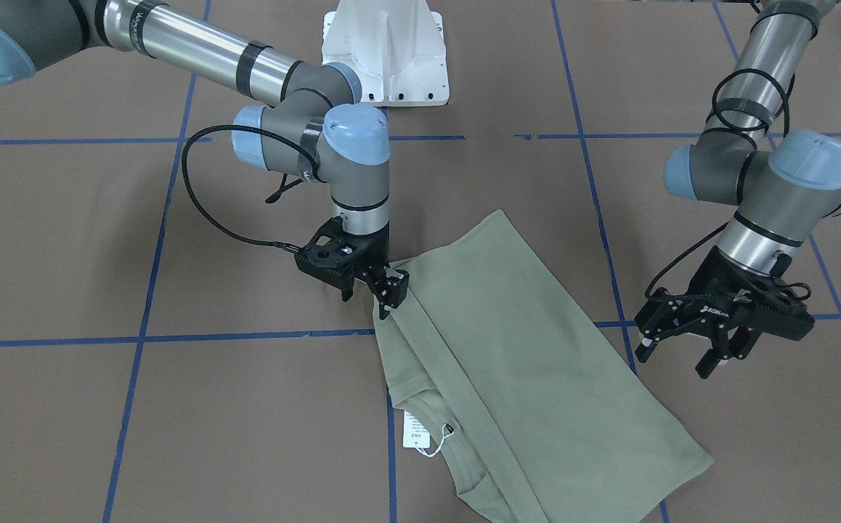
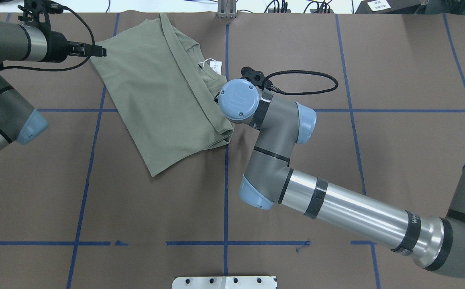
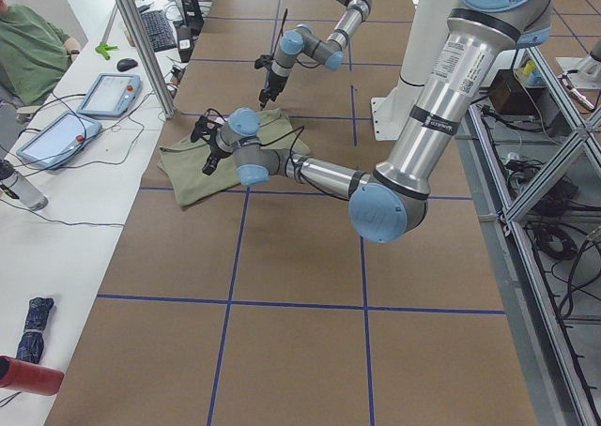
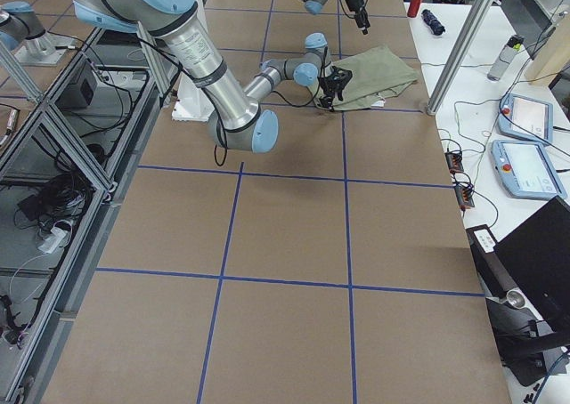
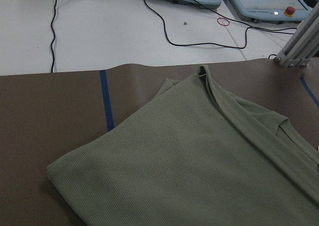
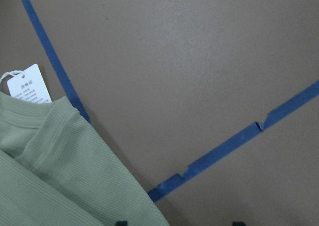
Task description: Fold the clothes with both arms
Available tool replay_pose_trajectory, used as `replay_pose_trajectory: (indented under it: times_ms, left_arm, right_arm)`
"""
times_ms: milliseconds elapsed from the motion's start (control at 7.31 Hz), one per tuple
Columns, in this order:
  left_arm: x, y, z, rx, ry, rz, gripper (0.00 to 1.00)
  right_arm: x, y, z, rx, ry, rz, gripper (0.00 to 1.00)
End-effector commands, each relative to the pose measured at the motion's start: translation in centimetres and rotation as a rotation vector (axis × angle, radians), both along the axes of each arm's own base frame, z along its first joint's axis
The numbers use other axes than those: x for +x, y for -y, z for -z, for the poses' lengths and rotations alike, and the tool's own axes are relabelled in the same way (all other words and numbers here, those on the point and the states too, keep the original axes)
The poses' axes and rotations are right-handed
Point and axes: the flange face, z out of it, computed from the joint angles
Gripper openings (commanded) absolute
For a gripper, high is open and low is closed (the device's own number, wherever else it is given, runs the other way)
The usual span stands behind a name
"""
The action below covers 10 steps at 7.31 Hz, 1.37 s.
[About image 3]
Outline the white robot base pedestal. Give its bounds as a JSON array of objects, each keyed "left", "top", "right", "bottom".
[{"left": 371, "top": 0, "right": 458, "bottom": 141}]

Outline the folded dark blue umbrella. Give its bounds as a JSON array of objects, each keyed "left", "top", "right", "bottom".
[{"left": 16, "top": 297, "right": 54, "bottom": 364}]

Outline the olive green long-sleeve shirt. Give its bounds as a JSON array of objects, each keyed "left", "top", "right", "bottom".
[{"left": 158, "top": 109, "right": 293, "bottom": 207}]

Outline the clear water bottle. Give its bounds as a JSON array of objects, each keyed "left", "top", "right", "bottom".
[{"left": 1, "top": 159, "right": 48, "bottom": 211}]

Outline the green plastic tool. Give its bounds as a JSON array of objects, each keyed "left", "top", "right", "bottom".
[{"left": 95, "top": 42, "right": 118, "bottom": 60}]

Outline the far teach pendant tablet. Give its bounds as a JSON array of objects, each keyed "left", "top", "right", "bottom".
[{"left": 77, "top": 73, "right": 141, "bottom": 118}]

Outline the brown table mat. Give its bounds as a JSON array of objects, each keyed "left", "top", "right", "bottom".
[{"left": 44, "top": 0, "right": 540, "bottom": 426}]

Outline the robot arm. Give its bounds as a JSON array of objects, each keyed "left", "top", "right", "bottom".
[
  {"left": 254, "top": 0, "right": 372, "bottom": 107},
  {"left": 191, "top": 0, "right": 551, "bottom": 243}
]

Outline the person in green shirt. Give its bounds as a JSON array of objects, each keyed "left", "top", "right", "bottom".
[{"left": 1, "top": 0, "right": 82, "bottom": 107}]

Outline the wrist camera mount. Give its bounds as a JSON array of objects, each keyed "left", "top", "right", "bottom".
[
  {"left": 190, "top": 114, "right": 223, "bottom": 144},
  {"left": 254, "top": 54, "right": 273, "bottom": 70}
]

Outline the black keyboard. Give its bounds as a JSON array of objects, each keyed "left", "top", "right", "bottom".
[{"left": 141, "top": 10, "right": 177, "bottom": 52}]

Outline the red water bottle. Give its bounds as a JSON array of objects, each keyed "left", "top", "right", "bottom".
[{"left": 1, "top": 356, "right": 65, "bottom": 396}]

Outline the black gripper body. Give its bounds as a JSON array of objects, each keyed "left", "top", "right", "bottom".
[
  {"left": 209, "top": 137, "right": 231, "bottom": 160},
  {"left": 263, "top": 69, "right": 286, "bottom": 98}
]

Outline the black computer mouse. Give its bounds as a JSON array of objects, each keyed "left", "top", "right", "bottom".
[{"left": 116, "top": 58, "right": 138, "bottom": 72}]

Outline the aluminium frame post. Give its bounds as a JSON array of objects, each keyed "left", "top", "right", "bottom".
[{"left": 115, "top": 0, "right": 176, "bottom": 119}]

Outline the teach pendant tablet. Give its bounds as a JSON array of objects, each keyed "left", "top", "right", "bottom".
[
  {"left": 17, "top": 112, "right": 102, "bottom": 170},
  {"left": 77, "top": 73, "right": 141, "bottom": 118}
]

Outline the near teach pendant tablet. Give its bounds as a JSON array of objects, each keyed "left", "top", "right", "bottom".
[{"left": 17, "top": 112, "right": 102, "bottom": 170}]

